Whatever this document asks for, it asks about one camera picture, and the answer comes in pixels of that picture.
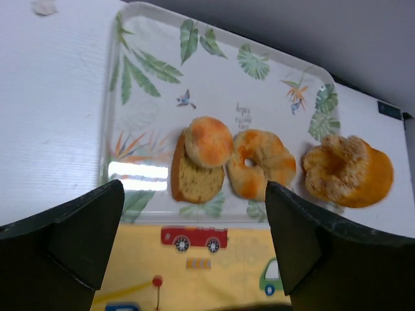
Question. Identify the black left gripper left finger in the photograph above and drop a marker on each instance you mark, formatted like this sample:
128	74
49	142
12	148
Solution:
56	259

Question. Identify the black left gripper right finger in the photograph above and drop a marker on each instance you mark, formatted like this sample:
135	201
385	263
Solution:
327	262

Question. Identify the sugared orange donut bread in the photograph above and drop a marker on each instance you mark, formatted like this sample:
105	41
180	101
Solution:
348	172

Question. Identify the toasted bread slice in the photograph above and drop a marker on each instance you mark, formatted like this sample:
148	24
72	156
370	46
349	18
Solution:
190	182

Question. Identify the round bread bun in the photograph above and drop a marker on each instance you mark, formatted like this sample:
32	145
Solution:
208	142

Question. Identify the yellow vehicle-print placemat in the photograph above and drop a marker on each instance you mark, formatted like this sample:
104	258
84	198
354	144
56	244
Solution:
146	272

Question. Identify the black corner label right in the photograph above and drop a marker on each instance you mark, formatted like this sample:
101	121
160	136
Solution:
389	110

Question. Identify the white leaf-print tray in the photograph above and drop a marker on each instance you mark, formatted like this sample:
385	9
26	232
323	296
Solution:
165	70

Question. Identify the white paper scrap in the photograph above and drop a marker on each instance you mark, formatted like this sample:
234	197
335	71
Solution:
43	7

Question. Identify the twisted ring bread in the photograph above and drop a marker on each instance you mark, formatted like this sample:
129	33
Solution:
259	157

